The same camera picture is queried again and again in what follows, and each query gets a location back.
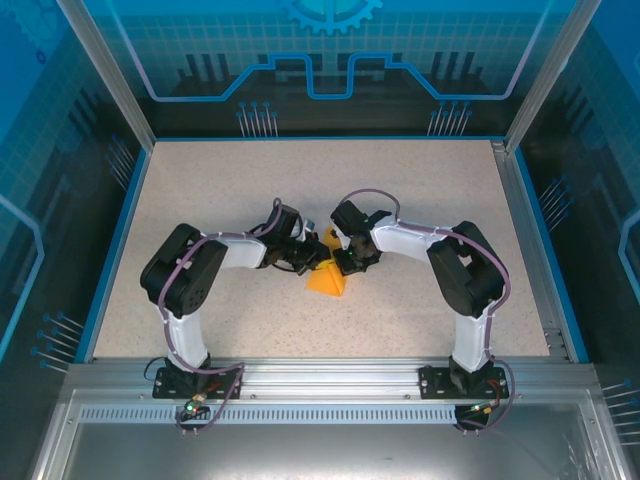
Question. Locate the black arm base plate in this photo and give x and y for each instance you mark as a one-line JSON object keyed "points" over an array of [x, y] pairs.
{"points": [[435, 387], [172, 392]]}

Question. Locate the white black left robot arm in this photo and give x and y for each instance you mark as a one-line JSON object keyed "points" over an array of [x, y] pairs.
{"points": [[185, 270]]}

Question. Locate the aluminium front rail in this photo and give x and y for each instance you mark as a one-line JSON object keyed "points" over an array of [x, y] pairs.
{"points": [[325, 375]]}

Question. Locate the steel bottom tray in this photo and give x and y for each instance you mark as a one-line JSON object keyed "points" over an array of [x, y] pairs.
{"points": [[300, 455]]}

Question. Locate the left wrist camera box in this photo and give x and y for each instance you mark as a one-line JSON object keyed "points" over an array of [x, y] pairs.
{"points": [[309, 230]]}

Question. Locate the aluminium side rail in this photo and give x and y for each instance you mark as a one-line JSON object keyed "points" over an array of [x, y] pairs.
{"points": [[519, 210]]}

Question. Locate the aluminium frame post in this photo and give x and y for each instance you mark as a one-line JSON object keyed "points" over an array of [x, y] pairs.
{"points": [[552, 75], [107, 75]]}

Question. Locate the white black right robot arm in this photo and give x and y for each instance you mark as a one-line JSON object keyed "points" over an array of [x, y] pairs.
{"points": [[470, 270]]}

